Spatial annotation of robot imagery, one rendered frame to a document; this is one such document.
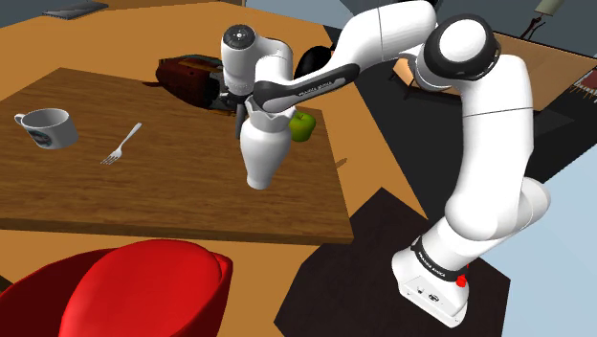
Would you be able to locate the silver fork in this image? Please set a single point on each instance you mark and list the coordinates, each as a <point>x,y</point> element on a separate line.
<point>122,144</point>

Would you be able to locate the white cup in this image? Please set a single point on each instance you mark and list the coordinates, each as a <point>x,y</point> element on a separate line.
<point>49,128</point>

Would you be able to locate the floor lamp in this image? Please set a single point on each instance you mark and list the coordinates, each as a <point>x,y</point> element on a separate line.
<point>541,14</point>

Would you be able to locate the grey flat mat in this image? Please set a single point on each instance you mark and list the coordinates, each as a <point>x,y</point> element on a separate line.
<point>74,8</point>

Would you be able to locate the green apple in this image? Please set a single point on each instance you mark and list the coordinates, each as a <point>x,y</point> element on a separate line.
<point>303,127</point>

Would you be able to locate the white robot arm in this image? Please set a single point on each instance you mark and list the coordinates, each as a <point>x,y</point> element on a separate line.
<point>494,140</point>

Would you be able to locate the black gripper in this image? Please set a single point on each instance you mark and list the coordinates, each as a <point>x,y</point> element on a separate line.
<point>232,99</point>

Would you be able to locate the dark robot stand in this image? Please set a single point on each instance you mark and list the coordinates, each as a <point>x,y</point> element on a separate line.
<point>354,280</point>

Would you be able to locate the black round object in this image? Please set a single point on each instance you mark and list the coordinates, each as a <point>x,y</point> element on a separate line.
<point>313,60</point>

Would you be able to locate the dark red toaster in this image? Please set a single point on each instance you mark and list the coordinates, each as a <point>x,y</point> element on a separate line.
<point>186,81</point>

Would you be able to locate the red chair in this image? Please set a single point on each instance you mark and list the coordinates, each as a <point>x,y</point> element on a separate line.
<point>140,289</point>

